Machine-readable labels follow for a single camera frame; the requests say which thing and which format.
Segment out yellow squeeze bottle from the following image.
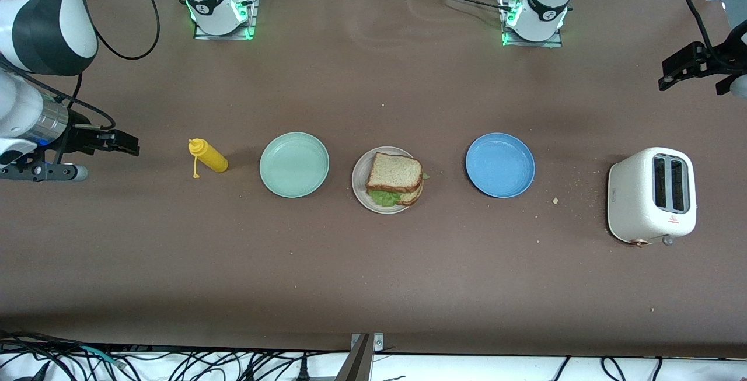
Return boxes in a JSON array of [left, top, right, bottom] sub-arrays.
[[187, 138, 229, 179]]

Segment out green lettuce leaf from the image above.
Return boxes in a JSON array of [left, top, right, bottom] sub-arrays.
[[368, 172, 431, 207]]

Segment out brown bread slice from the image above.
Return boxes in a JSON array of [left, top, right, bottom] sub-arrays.
[[397, 183, 424, 207], [366, 152, 423, 194]]

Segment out green plate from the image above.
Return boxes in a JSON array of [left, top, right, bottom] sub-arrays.
[[259, 131, 330, 199]]

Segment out blue plate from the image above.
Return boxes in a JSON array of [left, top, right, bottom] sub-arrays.
[[465, 132, 536, 199]]

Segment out beige plate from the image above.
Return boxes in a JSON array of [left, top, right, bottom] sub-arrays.
[[351, 146, 423, 215]]

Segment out white toaster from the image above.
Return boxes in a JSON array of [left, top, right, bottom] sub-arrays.
[[607, 147, 698, 248]]

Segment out grey metal bar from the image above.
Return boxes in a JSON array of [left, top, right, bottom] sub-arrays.
[[336, 334, 372, 381]]

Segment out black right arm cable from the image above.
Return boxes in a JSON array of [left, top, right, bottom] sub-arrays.
[[0, 0, 161, 134]]

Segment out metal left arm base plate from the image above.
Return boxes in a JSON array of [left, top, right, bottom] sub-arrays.
[[500, 0, 564, 48]]

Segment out teal floor cable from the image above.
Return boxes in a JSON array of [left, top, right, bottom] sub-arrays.
[[78, 344, 127, 369]]

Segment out tangled black floor cables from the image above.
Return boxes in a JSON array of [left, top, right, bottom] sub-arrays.
[[0, 330, 327, 381]]

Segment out silver table bracket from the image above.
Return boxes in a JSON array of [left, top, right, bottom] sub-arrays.
[[350, 333, 385, 352]]

